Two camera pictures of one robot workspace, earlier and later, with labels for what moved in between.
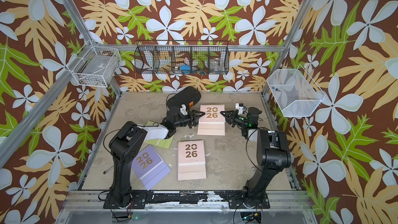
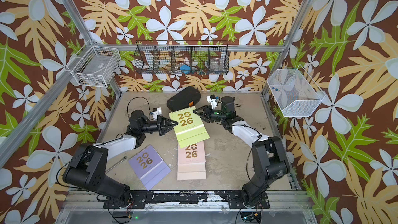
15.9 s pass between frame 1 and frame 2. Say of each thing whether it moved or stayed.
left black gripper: moved
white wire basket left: stayed
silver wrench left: stayed
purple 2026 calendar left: stayed
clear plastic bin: stayed
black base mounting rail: stayed
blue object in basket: stayed
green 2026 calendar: moved
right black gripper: moved
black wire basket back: stayed
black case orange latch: stayed
